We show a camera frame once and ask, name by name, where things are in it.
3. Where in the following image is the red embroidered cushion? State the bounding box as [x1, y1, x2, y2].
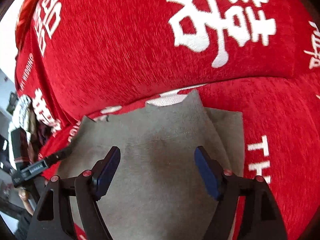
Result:
[15, 0, 48, 53]

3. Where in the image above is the red sofa seat cover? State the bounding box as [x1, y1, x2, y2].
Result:
[37, 76, 320, 240]

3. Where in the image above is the grey knitted garment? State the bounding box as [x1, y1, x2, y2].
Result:
[57, 90, 245, 239]

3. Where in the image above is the red sofa back cover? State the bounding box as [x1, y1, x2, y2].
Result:
[15, 0, 319, 130]

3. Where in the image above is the light patterned clothes pile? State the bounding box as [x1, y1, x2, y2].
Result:
[8, 95, 36, 143]

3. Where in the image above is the person's left hand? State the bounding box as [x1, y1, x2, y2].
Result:
[18, 188, 34, 215]

